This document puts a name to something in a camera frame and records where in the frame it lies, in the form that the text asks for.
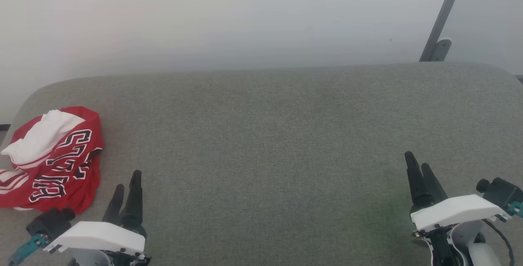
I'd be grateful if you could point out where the grey metal pole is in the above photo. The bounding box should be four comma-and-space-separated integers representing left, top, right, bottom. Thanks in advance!
419, 0, 468, 62

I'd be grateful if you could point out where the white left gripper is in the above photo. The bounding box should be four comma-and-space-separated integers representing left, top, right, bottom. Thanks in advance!
43, 170, 147, 256

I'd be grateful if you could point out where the red and white basketball jersey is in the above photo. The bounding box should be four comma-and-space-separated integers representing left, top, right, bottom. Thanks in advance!
0, 106, 103, 215

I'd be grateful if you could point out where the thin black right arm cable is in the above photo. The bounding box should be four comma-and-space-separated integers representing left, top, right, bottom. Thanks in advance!
482, 219, 514, 266

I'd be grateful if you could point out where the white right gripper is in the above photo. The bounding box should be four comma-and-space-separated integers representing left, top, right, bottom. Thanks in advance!
405, 151, 511, 232

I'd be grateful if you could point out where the grey metal pole bracket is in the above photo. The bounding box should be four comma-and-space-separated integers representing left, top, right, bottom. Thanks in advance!
429, 38, 452, 62

